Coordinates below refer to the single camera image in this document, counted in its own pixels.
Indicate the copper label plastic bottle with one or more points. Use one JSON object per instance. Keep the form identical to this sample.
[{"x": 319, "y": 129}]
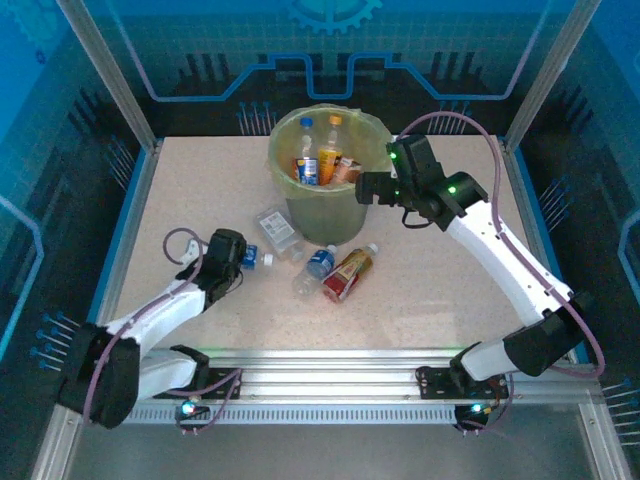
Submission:
[{"x": 345, "y": 170}]

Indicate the blue label bottle white cap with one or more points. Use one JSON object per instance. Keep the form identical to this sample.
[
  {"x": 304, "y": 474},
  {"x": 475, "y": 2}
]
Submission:
[
  {"x": 254, "y": 256},
  {"x": 319, "y": 263}
]

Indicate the orange label bottle gold cap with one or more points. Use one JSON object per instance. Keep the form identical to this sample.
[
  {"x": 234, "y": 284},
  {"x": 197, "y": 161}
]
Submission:
[{"x": 328, "y": 160}]

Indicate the clear square bottle white label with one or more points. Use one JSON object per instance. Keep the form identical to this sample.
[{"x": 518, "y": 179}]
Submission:
[{"x": 277, "y": 231}]

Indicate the red yellow label bottle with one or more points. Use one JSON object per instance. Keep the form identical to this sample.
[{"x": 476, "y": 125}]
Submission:
[{"x": 345, "y": 277}]

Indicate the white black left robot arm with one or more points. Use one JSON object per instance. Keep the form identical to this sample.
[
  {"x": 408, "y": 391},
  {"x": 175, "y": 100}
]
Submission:
[{"x": 160, "y": 312}]

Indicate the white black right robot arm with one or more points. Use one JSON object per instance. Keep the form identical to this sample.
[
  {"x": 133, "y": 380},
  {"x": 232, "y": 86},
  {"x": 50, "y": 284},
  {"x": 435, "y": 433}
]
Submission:
[{"x": 505, "y": 255}]

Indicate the grey mesh waste bin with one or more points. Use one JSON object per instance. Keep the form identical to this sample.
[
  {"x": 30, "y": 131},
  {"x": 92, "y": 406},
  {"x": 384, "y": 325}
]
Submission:
[{"x": 325, "y": 220}]

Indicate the lined mesh trash bin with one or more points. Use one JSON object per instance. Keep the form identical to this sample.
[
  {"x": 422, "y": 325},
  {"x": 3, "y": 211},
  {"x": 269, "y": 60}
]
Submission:
[{"x": 280, "y": 150}]

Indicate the base connector with green light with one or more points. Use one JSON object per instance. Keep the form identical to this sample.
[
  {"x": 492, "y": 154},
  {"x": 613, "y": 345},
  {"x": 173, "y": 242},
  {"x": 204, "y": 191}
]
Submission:
[
  {"x": 189, "y": 411},
  {"x": 475, "y": 411}
]

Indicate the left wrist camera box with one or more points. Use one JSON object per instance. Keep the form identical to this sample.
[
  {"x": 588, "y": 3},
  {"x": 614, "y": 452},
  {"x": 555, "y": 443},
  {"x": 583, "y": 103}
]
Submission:
[{"x": 194, "y": 250}]

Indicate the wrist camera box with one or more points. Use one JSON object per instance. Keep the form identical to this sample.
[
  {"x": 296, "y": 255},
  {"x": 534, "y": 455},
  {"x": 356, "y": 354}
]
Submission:
[
  {"x": 417, "y": 155},
  {"x": 194, "y": 250}
]

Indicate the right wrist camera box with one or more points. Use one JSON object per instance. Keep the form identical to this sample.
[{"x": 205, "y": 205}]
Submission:
[{"x": 417, "y": 155}]

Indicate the aluminium table side rail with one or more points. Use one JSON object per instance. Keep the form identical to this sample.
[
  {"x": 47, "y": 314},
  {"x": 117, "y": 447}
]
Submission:
[
  {"x": 140, "y": 200},
  {"x": 525, "y": 200}
]

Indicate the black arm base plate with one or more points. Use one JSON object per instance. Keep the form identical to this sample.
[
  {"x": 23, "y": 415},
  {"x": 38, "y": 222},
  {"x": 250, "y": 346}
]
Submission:
[
  {"x": 435, "y": 385},
  {"x": 225, "y": 382}
]

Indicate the aluminium mounting rail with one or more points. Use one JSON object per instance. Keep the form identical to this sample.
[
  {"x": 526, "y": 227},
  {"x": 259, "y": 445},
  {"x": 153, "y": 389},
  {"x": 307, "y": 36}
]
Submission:
[{"x": 325, "y": 375}]

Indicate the aluminium frame post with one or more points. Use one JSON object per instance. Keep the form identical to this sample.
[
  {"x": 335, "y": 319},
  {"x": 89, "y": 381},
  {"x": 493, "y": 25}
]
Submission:
[
  {"x": 107, "y": 75},
  {"x": 550, "y": 75}
]

